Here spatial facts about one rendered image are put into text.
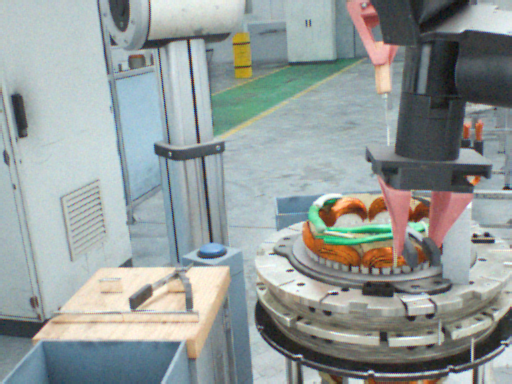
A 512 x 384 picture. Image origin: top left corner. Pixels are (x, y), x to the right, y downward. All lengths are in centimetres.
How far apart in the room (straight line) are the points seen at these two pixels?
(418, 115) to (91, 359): 44
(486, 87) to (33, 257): 262
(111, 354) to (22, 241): 226
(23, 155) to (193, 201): 178
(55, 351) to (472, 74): 52
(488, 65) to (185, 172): 72
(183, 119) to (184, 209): 17
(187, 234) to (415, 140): 69
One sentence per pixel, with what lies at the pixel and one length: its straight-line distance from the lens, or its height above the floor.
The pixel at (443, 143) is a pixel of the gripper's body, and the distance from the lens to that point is 56.
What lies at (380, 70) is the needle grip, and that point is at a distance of 76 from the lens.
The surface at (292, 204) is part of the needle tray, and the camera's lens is 117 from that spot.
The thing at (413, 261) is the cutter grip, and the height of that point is 117.
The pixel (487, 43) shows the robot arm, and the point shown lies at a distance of 52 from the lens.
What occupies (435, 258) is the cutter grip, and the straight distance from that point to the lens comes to 58.
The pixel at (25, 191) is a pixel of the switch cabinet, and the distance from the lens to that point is 288.
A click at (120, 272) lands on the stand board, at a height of 106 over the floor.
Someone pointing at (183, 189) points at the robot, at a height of 110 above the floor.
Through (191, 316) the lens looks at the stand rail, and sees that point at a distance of 72.
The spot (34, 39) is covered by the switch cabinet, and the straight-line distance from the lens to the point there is 298.
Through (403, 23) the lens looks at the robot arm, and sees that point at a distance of 53.
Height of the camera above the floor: 140
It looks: 17 degrees down
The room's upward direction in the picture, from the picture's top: 4 degrees counter-clockwise
